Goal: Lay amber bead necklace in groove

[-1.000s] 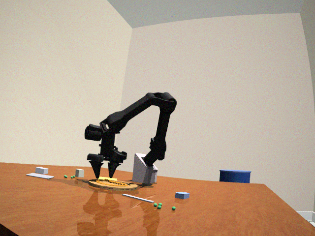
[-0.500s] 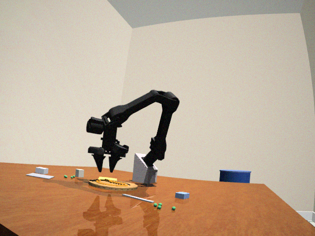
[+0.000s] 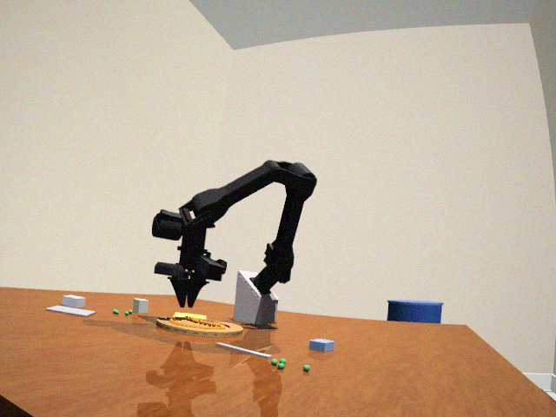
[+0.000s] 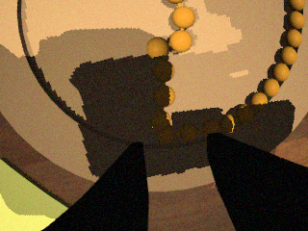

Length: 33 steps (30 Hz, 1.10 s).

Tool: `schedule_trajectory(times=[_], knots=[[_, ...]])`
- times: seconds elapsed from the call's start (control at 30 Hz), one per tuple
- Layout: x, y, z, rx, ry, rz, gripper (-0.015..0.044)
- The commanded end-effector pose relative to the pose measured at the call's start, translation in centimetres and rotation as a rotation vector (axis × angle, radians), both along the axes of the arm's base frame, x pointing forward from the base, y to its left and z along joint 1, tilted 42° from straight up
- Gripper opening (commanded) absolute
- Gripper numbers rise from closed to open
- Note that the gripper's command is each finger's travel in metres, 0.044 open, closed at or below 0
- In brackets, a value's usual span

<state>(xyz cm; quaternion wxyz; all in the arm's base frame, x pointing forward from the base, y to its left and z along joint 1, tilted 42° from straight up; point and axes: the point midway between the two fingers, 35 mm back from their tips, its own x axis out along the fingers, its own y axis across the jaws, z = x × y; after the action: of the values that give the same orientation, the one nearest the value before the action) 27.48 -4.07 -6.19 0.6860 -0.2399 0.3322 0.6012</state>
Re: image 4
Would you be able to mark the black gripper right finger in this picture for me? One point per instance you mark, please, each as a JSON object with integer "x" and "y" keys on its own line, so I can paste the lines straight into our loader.
{"x": 261, "y": 192}

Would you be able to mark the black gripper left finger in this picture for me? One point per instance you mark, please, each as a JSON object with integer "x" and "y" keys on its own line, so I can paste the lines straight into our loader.
{"x": 119, "y": 201}

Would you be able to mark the tan round board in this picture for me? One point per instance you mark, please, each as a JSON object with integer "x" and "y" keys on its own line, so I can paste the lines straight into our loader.
{"x": 77, "y": 84}

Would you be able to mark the pale yellow rectangular card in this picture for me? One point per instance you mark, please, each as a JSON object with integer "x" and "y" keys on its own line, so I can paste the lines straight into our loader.
{"x": 24, "y": 204}

